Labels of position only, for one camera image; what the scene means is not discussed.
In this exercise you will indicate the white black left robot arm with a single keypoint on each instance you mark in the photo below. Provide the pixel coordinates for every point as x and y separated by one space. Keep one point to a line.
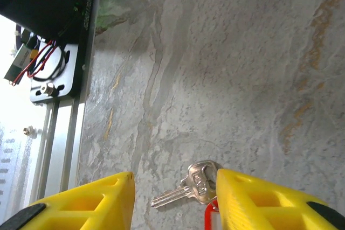
35 1

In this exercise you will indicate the aluminium front rail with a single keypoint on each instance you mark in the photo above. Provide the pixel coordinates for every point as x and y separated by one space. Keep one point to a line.
67 138

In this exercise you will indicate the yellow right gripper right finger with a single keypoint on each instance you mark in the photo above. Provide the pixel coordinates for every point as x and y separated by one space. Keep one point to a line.
269 208

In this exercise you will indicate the clear plastic bag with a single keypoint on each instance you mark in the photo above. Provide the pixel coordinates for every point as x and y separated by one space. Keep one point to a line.
194 184

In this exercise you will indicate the small circuit board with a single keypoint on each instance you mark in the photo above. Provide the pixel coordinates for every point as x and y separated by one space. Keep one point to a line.
20 61

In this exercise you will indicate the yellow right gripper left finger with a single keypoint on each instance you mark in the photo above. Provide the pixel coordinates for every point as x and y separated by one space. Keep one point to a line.
81 208

